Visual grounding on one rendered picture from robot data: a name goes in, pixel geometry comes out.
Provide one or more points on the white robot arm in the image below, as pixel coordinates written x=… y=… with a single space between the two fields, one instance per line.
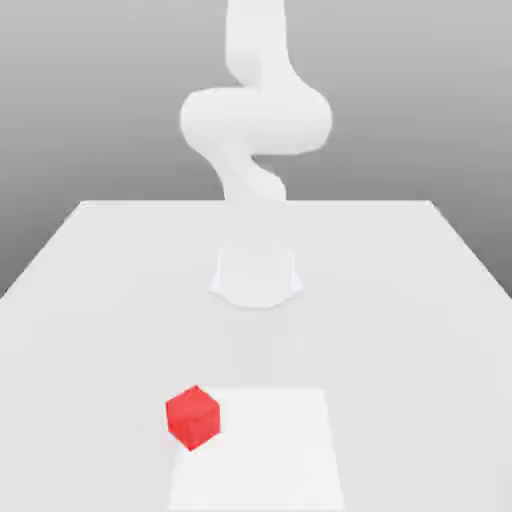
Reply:
x=256 y=120

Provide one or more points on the small red cube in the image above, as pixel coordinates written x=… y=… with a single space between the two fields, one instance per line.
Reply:
x=192 y=418

